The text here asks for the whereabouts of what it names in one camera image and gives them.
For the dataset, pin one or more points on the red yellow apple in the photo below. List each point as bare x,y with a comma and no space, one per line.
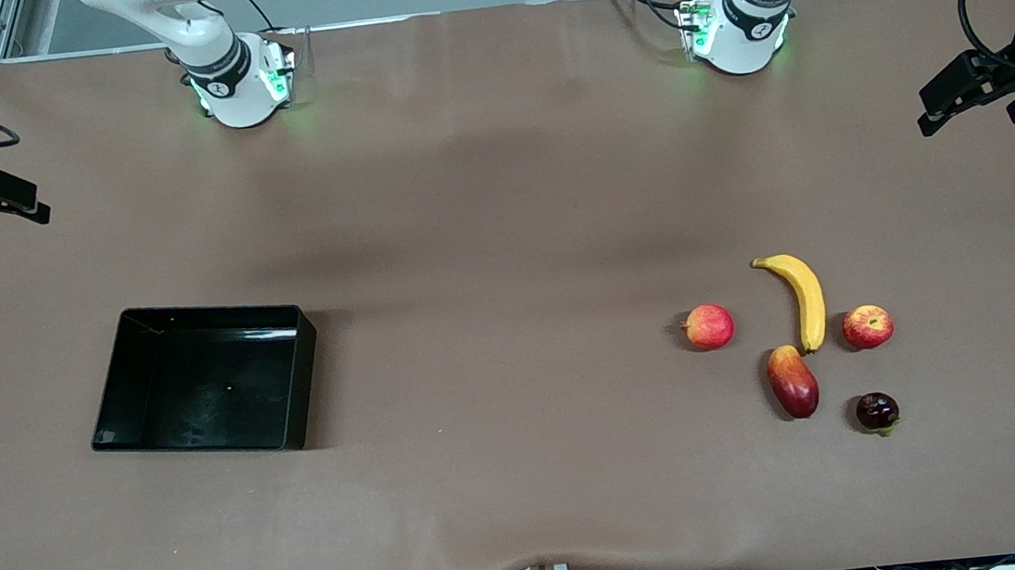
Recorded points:
867,328
709,327

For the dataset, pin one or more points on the yellow banana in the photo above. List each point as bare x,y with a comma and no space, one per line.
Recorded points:
808,293

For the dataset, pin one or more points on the black plastic box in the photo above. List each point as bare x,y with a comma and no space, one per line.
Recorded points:
201,389

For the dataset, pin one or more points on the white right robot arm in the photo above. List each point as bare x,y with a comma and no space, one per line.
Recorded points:
238,97

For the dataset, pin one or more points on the red yellow mango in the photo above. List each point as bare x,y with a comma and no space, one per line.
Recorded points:
794,383

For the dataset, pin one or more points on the table cover mat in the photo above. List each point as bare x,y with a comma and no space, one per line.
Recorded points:
502,230

